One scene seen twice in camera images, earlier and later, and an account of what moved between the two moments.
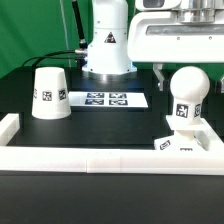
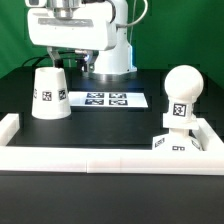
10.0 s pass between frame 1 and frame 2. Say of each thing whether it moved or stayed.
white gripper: moved
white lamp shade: stayed
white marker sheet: stayed
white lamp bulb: moved
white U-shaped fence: stayed
